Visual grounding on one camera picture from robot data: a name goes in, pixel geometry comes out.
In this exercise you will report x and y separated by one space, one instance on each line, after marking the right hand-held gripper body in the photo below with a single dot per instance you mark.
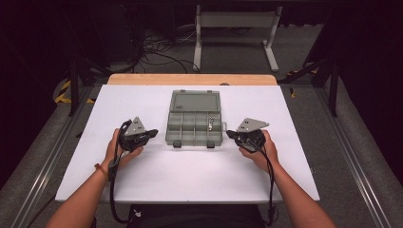
252 136

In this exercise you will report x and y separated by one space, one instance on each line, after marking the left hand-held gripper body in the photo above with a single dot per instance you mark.
134 134

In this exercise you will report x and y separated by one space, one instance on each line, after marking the person's right hand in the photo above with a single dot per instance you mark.
264 156

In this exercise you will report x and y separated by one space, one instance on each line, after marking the person's left hand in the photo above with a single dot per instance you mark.
122 158

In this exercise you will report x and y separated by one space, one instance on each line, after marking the grey translucent compartment box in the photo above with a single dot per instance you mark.
193 126

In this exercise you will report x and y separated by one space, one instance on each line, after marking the yellow and black floor tape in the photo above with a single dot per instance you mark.
63 95
293 91

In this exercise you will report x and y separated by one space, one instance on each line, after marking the aluminium rail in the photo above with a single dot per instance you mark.
355 164
47 164

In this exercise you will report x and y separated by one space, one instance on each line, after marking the person's dark clothing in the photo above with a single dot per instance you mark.
196 217

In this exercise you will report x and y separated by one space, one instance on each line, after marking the black metal stand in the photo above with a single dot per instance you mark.
332 88
74 85

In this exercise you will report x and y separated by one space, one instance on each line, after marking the white metal stand frame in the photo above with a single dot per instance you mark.
234 19

